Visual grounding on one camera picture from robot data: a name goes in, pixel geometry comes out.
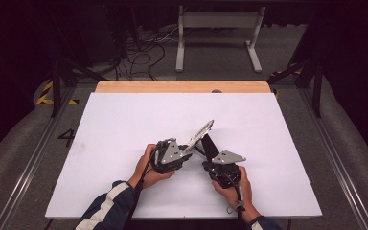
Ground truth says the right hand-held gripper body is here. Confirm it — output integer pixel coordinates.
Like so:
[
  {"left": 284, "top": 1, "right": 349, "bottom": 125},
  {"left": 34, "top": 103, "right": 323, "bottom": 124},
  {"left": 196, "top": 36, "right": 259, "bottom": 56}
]
[{"left": 201, "top": 149, "right": 247, "bottom": 190}]

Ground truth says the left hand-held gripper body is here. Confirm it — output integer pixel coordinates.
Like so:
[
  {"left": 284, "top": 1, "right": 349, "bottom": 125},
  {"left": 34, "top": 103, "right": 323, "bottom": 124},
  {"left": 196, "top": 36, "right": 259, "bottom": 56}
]
[{"left": 151, "top": 137, "right": 194, "bottom": 175}]

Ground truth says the person's right hand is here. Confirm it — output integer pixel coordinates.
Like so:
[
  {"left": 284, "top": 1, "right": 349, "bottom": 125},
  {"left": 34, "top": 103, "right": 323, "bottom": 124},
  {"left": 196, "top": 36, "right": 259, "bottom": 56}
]
[{"left": 211, "top": 166, "right": 262, "bottom": 222}]

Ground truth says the person's left hand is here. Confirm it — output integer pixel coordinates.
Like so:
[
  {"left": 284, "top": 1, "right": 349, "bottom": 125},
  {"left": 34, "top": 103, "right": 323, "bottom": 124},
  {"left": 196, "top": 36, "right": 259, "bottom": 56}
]
[{"left": 127, "top": 143, "right": 176, "bottom": 190}]

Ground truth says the white table board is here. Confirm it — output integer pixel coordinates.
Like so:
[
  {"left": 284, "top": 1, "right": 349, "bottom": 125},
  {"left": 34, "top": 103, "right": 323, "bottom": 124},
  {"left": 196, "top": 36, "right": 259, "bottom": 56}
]
[{"left": 45, "top": 92, "right": 323, "bottom": 220}]

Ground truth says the wooden table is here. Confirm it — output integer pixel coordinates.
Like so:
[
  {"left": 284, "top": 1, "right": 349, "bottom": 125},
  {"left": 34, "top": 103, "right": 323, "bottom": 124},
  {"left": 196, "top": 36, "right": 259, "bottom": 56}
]
[{"left": 94, "top": 80, "right": 272, "bottom": 94}]

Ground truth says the white metal stand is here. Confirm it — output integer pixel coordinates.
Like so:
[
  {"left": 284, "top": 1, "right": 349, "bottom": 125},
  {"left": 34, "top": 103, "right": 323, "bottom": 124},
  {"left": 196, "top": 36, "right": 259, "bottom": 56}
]
[{"left": 175, "top": 4, "right": 266, "bottom": 74}]

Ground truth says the yellow black floor tape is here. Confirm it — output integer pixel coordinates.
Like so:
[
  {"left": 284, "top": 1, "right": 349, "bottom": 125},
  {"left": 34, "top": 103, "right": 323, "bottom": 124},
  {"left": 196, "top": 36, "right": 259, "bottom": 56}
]
[
  {"left": 269, "top": 67, "right": 302, "bottom": 99},
  {"left": 35, "top": 80, "right": 80, "bottom": 105}
]

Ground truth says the black metal stand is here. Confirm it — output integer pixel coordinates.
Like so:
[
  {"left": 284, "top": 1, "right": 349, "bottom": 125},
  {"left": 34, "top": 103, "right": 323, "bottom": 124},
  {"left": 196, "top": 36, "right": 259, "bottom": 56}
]
[
  {"left": 266, "top": 57, "right": 325, "bottom": 119},
  {"left": 46, "top": 6, "right": 109, "bottom": 119}
]

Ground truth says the right hand-held gripper cable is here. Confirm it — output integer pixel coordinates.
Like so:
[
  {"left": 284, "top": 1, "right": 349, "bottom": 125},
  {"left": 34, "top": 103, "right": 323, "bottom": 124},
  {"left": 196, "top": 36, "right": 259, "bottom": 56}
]
[{"left": 225, "top": 178, "right": 247, "bottom": 221}]

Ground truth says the hand-held gripper cable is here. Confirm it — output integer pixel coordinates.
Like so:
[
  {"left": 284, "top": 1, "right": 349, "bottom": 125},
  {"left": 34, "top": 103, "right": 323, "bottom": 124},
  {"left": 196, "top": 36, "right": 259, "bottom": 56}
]
[
  {"left": 121, "top": 149, "right": 159, "bottom": 230},
  {"left": 225, "top": 178, "right": 247, "bottom": 221}
]

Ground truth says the left hand-held gripper cable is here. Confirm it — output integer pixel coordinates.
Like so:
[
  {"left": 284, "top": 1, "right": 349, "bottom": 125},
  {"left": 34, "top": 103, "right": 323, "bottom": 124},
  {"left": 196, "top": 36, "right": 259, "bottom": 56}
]
[{"left": 121, "top": 149, "right": 159, "bottom": 230}]

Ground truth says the tangle of floor cables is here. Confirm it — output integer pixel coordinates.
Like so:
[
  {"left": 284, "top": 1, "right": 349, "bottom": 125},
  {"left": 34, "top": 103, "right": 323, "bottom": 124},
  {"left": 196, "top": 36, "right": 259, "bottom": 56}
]
[{"left": 114, "top": 25, "right": 180, "bottom": 81}]

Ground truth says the aluminium floor rail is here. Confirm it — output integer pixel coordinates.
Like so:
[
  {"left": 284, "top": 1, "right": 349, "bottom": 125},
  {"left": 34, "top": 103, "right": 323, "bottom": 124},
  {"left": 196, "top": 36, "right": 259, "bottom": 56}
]
[
  {"left": 300, "top": 87, "right": 368, "bottom": 230},
  {"left": 0, "top": 85, "right": 78, "bottom": 230}
]

